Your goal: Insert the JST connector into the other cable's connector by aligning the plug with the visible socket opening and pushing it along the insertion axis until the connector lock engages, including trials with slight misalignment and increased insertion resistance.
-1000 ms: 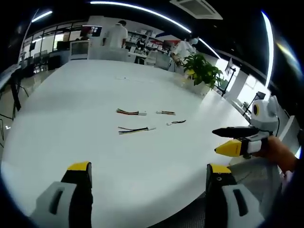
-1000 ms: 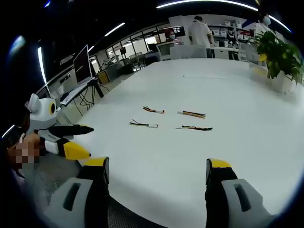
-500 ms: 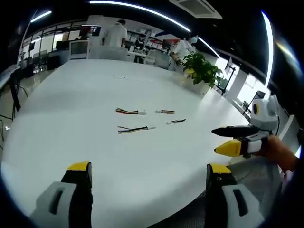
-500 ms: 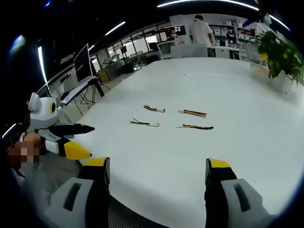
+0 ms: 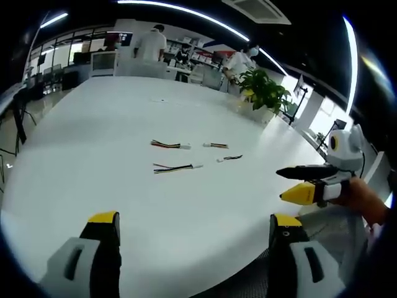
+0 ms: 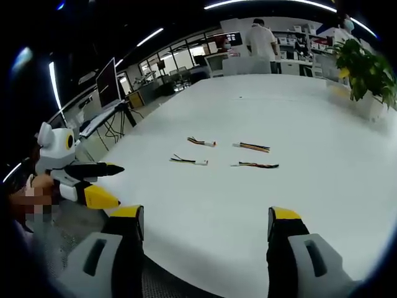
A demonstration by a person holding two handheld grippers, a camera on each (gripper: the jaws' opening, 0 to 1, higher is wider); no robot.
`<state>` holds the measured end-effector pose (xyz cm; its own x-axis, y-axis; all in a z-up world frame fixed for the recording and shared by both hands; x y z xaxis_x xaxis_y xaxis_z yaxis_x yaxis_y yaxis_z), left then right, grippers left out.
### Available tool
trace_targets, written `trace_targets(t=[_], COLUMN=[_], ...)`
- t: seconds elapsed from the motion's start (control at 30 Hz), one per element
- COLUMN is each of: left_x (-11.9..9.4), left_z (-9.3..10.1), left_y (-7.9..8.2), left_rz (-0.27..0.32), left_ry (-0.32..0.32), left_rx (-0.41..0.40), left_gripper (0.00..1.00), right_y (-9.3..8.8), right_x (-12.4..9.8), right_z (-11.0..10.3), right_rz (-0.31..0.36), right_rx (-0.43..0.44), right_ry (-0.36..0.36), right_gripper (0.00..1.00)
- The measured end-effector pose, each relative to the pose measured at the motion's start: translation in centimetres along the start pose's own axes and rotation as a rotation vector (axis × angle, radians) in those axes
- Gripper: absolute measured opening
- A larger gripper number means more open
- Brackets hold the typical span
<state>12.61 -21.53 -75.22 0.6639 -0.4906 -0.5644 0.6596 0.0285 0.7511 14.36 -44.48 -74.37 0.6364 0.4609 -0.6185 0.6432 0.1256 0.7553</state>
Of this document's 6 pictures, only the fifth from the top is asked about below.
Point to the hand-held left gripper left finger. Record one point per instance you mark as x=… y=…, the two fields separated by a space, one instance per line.
x=77 y=264

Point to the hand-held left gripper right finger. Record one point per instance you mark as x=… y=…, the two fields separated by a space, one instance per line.
x=297 y=267

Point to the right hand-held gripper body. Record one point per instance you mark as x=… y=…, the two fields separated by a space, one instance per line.
x=345 y=152

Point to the person's right hand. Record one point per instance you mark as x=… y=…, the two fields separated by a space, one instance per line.
x=363 y=198

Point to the small green plant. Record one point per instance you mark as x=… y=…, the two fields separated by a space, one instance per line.
x=321 y=141

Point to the black tripod stand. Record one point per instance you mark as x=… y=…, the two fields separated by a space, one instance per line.
x=299 y=99

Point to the curved ceiling light strip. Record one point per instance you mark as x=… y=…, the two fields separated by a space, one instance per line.
x=352 y=62

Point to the green potted plant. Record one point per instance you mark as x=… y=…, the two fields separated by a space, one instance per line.
x=263 y=90

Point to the black desk stand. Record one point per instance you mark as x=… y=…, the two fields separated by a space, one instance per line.
x=21 y=118

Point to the ceiling air vent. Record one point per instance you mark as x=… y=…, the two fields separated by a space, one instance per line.
x=257 y=10

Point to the long curved ceiling light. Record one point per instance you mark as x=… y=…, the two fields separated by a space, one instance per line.
x=192 y=14

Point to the white monitor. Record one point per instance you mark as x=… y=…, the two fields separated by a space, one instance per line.
x=105 y=63

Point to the short ceiling light strip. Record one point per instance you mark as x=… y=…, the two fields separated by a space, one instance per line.
x=54 y=19

